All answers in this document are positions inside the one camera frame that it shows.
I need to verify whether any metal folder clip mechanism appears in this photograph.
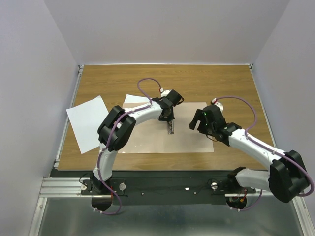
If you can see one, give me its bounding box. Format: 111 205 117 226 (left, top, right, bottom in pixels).
167 127 174 134

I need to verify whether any tan paper folder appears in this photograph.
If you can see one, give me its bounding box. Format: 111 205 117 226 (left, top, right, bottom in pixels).
119 102 214 154

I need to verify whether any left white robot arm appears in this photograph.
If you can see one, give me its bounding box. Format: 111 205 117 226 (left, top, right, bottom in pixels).
91 89 184 194

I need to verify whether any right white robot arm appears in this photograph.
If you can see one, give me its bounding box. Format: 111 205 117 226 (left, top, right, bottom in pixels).
189 104 315 203

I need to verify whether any white paper sheet centre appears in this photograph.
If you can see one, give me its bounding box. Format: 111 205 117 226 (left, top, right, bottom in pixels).
124 94 149 104

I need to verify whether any white paper sheet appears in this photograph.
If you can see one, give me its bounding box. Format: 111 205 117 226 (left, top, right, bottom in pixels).
124 94 149 104
66 96 108 154

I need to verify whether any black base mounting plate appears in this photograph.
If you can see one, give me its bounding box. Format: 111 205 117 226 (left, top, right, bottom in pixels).
51 169 255 210

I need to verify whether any white paper sheet far left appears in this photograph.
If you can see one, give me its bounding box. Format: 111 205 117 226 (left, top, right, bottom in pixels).
66 96 108 154

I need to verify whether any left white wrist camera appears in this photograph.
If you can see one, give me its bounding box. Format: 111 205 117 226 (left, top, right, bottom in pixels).
159 88 171 97

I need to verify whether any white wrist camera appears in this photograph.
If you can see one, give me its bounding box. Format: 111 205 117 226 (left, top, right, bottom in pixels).
159 88 171 97
210 98 224 112

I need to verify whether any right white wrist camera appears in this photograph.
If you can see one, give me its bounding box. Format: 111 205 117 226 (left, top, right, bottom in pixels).
210 98 224 112

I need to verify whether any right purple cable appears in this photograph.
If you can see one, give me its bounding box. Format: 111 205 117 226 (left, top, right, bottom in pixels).
214 96 315 212

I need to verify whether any aluminium frame rail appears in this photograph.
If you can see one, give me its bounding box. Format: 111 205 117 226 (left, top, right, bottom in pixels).
39 176 86 197

